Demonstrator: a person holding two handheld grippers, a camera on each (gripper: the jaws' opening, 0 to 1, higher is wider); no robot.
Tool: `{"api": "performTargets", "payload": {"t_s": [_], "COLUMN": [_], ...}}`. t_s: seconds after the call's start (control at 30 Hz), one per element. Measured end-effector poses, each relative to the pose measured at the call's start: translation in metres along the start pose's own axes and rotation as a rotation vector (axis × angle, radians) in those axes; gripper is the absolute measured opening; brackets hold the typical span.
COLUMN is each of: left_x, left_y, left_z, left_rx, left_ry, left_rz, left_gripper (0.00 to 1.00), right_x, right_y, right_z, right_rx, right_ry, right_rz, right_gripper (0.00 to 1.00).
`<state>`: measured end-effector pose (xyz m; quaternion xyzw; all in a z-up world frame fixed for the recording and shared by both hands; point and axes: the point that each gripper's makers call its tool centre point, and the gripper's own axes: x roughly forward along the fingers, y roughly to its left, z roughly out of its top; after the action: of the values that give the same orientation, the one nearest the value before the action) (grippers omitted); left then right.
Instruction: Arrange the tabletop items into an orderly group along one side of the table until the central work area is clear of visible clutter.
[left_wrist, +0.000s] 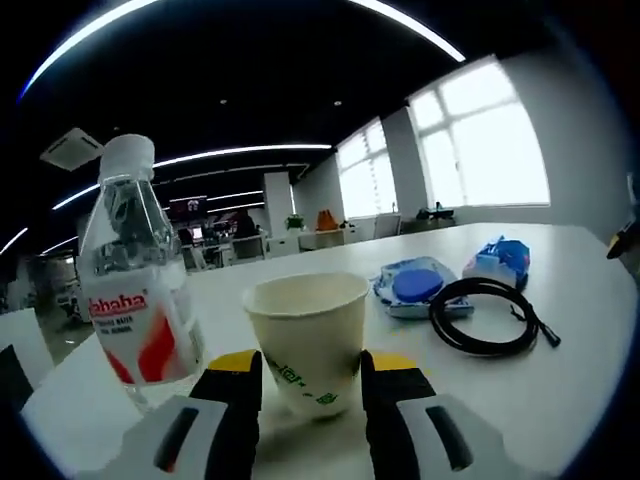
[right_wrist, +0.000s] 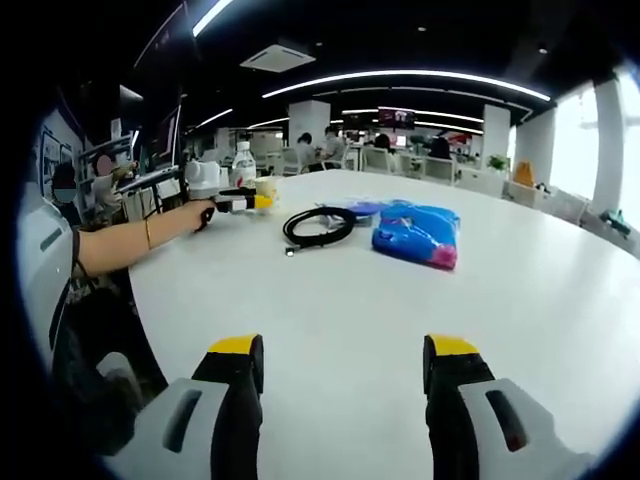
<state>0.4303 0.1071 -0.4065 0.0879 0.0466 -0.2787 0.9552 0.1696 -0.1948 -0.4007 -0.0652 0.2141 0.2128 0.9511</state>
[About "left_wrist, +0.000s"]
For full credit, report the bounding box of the white paper cup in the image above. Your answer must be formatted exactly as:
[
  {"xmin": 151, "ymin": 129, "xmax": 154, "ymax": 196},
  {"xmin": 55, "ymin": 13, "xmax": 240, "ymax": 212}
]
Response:
[{"xmin": 242, "ymin": 271, "xmax": 371, "ymax": 422}]

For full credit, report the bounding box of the black cable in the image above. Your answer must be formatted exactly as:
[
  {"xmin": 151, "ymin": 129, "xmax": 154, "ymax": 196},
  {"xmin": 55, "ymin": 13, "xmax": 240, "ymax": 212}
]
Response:
[{"xmin": 428, "ymin": 278, "xmax": 562, "ymax": 357}]

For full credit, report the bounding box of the ceiling air conditioner unit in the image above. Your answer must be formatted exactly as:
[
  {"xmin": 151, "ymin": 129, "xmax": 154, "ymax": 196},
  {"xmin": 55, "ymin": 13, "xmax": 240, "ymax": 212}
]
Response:
[{"xmin": 39, "ymin": 127, "xmax": 106, "ymax": 171}]

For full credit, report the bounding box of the long ceiling light strip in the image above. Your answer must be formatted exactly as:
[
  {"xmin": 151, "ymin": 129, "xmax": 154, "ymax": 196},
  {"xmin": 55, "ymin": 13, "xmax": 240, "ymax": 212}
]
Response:
[{"xmin": 52, "ymin": 143, "xmax": 334, "ymax": 211}]

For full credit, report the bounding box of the clear plastic water bottle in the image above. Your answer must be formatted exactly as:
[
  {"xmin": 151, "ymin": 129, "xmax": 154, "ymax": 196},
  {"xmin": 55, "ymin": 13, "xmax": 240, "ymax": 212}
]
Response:
[{"xmin": 77, "ymin": 133, "xmax": 206, "ymax": 414}]

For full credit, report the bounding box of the wet wipes pack blue lid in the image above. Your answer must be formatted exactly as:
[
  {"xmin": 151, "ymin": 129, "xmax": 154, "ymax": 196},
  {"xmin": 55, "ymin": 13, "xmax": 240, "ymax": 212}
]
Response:
[{"xmin": 369, "ymin": 256, "xmax": 475, "ymax": 321}]

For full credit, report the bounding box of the white low cabinet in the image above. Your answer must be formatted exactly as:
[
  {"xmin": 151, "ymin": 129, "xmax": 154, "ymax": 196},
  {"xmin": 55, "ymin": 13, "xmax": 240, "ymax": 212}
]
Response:
[{"xmin": 264, "ymin": 230, "xmax": 351, "ymax": 254}]

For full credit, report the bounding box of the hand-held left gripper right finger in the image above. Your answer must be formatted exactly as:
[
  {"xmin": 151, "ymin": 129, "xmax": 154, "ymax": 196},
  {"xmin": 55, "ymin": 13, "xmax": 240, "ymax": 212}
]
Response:
[{"xmin": 359, "ymin": 348, "xmax": 506, "ymax": 480}]

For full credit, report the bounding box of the large bright window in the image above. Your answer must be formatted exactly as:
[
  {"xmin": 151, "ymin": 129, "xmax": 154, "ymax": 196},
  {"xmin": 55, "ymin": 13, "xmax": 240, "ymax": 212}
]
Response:
[{"xmin": 407, "ymin": 54, "xmax": 551, "ymax": 209}]

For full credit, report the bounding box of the blue tissue pack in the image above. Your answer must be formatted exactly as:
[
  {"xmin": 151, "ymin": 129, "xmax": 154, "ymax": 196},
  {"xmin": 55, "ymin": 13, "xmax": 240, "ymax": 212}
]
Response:
[{"xmin": 462, "ymin": 234, "xmax": 532, "ymax": 291}]

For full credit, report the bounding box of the narrow window with blinds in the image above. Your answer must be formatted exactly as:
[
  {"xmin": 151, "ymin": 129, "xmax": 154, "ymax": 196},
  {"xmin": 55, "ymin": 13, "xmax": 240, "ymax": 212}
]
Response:
[{"xmin": 335, "ymin": 117, "xmax": 399, "ymax": 220}]

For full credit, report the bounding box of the dark lumpy object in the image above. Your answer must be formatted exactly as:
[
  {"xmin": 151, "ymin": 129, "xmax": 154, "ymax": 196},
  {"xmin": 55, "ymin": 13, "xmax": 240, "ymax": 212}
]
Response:
[{"xmin": 417, "ymin": 202, "xmax": 456, "ymax": 221}]

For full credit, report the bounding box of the hanging display screen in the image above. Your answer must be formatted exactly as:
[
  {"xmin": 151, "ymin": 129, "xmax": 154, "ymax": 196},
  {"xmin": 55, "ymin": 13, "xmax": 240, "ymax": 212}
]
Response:
[{"xmin": 169, "ymin": 196, "xmax": 209, "ymax": 219}]

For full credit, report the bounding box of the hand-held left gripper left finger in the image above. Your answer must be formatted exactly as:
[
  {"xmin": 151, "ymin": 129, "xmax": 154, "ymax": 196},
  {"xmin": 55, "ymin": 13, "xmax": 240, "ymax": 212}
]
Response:
[{"xmin": 99, "ymin": 349, "xmax": 264, "ymax": 480}]

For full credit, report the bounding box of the long curved ceiling light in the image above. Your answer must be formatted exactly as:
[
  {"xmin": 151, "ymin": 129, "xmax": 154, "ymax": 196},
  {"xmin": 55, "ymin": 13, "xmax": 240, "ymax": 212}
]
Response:
[{"xmin": 17, "ymin": 0, "xmax": 466, "ymax": 106}]

